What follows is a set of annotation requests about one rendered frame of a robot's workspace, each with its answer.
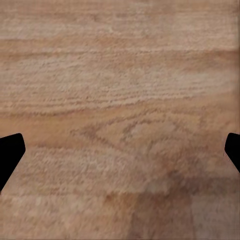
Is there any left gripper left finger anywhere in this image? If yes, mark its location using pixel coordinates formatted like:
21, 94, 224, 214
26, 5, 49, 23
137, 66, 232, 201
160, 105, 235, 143
0, 133, 26, 192

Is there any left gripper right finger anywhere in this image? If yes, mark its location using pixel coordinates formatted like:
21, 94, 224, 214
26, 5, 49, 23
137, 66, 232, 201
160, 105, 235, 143
224, 133, 240, 172

